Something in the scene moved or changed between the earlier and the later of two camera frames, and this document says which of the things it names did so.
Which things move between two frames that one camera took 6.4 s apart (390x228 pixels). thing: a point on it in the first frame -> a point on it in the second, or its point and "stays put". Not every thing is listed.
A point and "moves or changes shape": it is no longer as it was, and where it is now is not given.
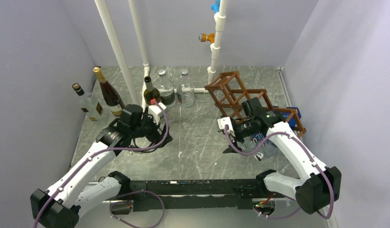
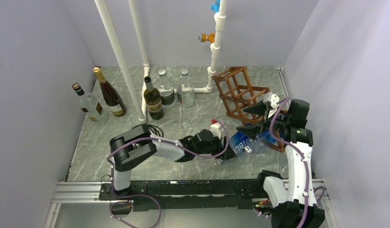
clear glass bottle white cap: (165, 86) stays put
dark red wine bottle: (110, 96) stays put
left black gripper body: (149, 128) -> (216, 148)
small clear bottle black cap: (93, 108) stays put
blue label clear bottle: (267, 148) moves or changes shape
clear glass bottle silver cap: (185, 90) stays put
